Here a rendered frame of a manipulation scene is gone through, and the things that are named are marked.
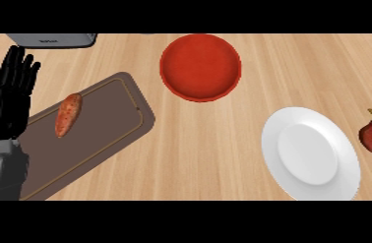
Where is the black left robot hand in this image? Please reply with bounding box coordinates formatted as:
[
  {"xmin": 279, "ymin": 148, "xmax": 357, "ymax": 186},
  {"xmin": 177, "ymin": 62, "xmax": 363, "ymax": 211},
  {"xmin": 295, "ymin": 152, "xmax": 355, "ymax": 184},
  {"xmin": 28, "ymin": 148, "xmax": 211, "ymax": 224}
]
[{"xmin": 0, "ymin": 44, "xmax": 43, "ymax": 141}]

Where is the red bowl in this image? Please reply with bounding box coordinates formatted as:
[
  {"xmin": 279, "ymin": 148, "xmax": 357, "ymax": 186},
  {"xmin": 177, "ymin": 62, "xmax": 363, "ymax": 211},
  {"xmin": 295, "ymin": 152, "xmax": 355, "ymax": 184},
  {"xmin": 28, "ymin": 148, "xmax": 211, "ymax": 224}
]
[{"xmin": 158, "ymin": 33, "xmax": 242, "ymax": 103}]

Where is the white plate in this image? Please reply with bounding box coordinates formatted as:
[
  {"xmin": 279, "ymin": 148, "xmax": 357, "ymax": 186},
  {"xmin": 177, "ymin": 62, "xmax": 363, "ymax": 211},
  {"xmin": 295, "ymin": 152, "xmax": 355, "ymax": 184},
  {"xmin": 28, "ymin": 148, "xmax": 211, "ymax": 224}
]
[{"xmin": 260, "ymin": 106, "xmax": 362, "ymax": 202}]

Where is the red pear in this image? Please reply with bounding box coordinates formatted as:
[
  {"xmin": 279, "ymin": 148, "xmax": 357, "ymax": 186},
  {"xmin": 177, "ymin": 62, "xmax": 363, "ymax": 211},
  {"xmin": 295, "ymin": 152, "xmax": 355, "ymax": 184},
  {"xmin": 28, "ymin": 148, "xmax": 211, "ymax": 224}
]
[{"xmin": 357, "ymin": 108, "xmax": 372, "ymax": 153}]

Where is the orange sweet potato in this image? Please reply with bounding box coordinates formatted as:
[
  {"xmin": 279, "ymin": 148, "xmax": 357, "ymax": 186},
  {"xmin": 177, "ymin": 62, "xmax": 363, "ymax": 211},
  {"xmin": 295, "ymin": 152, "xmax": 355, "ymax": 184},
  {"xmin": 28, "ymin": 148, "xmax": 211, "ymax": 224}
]
[{"xmin": 53, "ymin": 92, "xmax": 84, "ymax": 139}]

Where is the grey appliance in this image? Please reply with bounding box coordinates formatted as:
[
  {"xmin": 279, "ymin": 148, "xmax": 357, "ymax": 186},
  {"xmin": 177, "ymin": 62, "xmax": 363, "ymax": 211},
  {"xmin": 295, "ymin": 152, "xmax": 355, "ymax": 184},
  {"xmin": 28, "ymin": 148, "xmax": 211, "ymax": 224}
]
[{"xmin": 5, "ymin": 33, "xmax": 99, "ymax": 50}]

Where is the brown cutting board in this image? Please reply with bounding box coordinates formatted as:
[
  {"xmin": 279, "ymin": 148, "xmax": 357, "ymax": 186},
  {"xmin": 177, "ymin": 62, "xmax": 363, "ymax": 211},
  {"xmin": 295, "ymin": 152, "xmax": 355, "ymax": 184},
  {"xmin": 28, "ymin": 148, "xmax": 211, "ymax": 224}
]
[{"xmin": 16, "ymin": 71, "xmax": 157, "ymax": 202}]

